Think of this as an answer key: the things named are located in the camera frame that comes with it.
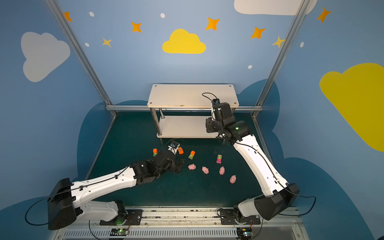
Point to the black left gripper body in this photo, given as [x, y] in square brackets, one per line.
[173, 162]

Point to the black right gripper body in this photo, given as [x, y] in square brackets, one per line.
[211, 125]

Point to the pink green toy truck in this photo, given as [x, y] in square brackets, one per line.
[219, 159]

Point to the orange yellow toy car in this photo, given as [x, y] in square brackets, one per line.
[180, 150]

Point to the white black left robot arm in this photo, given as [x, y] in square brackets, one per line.
[69, 201]

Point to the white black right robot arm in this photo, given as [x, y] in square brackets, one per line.
[278, 194]

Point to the white two-tier shelf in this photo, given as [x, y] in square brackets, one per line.
[186, 98]

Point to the pink toy pig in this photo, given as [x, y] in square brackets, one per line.
[191, 167]
[233, 179]
[222, 171]
[205, 170]

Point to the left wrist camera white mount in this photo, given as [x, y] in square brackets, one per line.
[173, 147]

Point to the aluminium cage frame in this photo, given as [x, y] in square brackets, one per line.
[165, 55]

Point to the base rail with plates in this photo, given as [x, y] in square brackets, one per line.
[188, 223]

